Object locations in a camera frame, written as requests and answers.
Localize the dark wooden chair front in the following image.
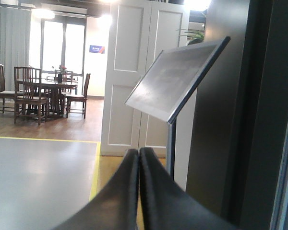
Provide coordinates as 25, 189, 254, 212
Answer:
14, 67, 49, 125

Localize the green potted plant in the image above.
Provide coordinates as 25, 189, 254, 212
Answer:
179, 29, 204, 45

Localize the white panelled cabinet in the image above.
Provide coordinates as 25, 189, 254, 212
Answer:
100, 0, 190, 158

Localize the dark wooden dining table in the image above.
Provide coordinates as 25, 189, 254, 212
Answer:
33, 79, 78, 118

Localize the dark wooden chair right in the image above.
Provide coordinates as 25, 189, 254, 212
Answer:
66, 73, 91, 119

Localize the blue wall sign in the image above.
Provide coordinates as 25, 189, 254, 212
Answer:
89, 45, 105, 54

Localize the silver sign stand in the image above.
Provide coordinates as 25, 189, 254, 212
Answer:
125, 36, 230, 177

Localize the dark wooden chair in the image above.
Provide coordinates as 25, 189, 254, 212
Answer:
66, 73, 91, 119
14, 67, 49, 125
0, 64, 24, 113

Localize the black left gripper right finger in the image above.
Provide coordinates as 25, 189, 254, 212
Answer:
139, 147, 237, 230

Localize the vase with red flowers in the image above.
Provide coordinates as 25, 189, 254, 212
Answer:
52, 64, 66, 83

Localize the dark wooden chair left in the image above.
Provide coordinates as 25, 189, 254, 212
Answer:
0, 64, 24, 113

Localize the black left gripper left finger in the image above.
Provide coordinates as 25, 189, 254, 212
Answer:
54, 149, 139, 230

